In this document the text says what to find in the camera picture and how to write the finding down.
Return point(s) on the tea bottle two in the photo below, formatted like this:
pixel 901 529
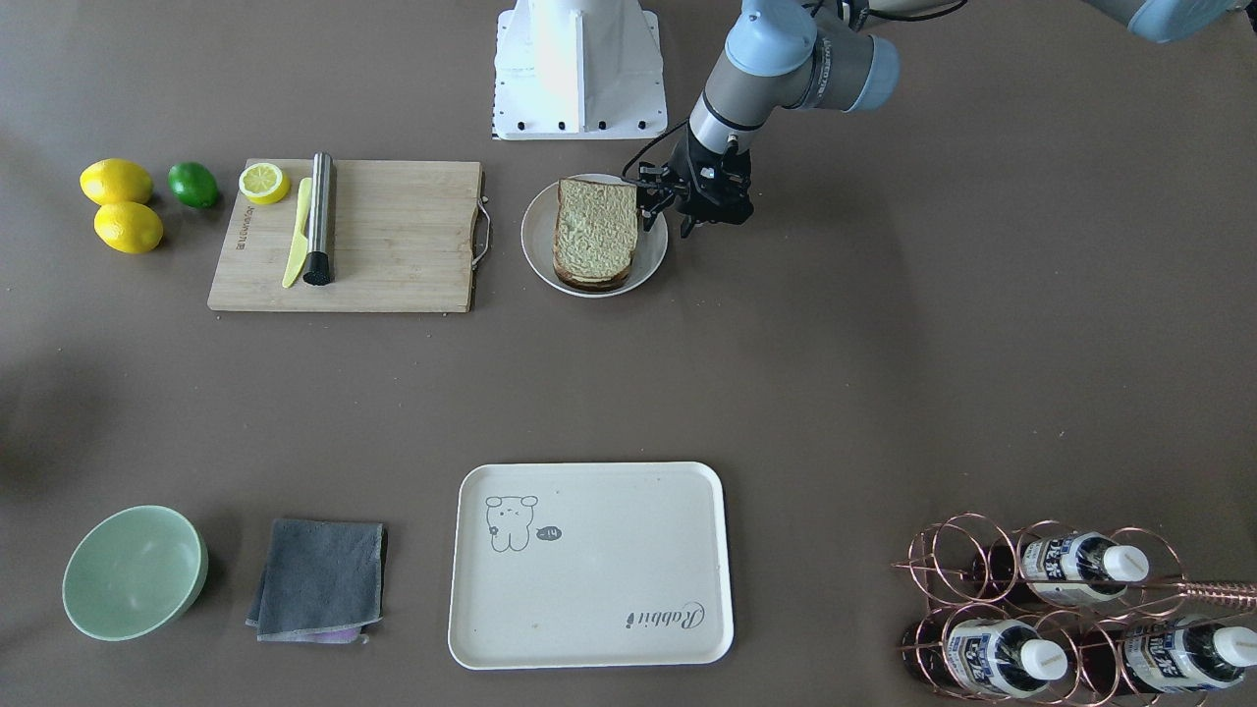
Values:
pixel 1002 659

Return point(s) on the whole lemon two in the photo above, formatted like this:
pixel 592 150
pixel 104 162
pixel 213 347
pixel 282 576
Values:
pixel 128 227

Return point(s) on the cream rabbit tray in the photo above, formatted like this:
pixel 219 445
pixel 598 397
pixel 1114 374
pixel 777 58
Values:
pixel 590 565

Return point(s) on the mint green bowl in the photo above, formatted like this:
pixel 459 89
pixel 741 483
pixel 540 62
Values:
pixel 135 572

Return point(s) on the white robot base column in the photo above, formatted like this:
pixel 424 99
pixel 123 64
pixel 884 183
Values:
pixel 578 70

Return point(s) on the tea bottle one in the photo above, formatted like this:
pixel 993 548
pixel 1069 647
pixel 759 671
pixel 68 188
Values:
pixel 1078 569

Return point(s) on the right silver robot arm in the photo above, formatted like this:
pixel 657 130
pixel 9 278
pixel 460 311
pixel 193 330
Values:
pixel 804 56

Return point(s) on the bread slice with fried egg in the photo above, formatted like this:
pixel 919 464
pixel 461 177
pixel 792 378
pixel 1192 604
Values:
pixel 592 285

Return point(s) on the green lime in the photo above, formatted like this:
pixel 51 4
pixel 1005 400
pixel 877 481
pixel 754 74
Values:
pixel 193 185

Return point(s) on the wooden cutting board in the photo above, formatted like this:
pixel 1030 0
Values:
pixel 401 235

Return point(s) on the whole lemon one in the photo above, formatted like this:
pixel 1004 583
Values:
pixel 116 180

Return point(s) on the grey folded cloth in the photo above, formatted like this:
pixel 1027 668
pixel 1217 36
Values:
pixel 322 582

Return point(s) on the lemon half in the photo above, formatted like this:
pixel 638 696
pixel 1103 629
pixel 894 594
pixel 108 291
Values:
pixel 264 183

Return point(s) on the copper wire bottle rack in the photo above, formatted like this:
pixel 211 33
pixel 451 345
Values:
pixel 940 553

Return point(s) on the yellow plastic knife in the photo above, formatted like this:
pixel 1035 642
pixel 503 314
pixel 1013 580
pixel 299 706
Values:
pixel 298 246

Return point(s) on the tea bottle three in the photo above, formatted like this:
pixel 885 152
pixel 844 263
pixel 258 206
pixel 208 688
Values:
pixel 1187 655

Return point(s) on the green spread bread slice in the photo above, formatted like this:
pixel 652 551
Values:
pixel 596 230

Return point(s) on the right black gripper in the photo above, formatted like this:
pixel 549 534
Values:
pixel 655 187

